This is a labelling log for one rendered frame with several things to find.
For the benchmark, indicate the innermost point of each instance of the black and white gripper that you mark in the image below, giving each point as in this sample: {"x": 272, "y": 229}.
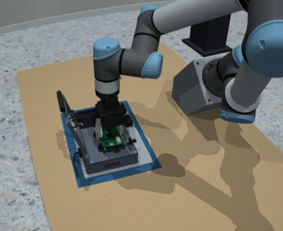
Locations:
{"x": 112, "y": 115}

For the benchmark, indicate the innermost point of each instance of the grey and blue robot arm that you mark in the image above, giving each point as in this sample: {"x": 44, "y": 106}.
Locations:
{"x": 262, "y": 44}

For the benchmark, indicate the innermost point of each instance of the green circuit board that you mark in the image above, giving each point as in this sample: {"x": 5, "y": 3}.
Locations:
{"x": 111, "y": 137}

